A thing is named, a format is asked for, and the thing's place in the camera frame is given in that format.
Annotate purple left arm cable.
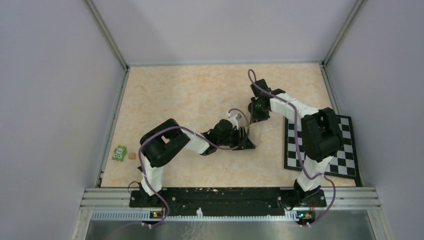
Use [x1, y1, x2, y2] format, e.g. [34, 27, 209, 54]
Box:
[137, 108, 251, 229]

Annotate small tan block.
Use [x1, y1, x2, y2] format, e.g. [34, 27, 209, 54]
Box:
[127, 152, 137, 160]

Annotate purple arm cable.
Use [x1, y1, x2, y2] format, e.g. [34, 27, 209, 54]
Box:
[247, 68, 337, 228]
[137, 108, 251, 229]

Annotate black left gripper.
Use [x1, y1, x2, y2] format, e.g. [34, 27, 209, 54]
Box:
[217, 126, 255, 150]

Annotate black white checkerboard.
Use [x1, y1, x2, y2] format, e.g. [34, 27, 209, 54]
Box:
[283, 114, 364, 187]

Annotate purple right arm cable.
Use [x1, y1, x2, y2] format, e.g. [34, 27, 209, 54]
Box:
[247, 68, 337, 228]

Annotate aluminium front rail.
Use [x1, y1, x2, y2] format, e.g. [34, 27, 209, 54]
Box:
[80, 187, 381, 223]

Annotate green white small package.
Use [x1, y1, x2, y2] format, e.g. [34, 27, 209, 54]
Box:
[111, 145, 128, 162]

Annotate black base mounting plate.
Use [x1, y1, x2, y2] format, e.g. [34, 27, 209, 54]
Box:
[129, 187, 327, 217]

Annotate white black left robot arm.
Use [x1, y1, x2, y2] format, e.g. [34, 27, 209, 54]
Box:
[138, 118, 256, 207]

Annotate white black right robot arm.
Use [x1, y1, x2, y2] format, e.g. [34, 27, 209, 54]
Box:
[248, 79, 344, 207]

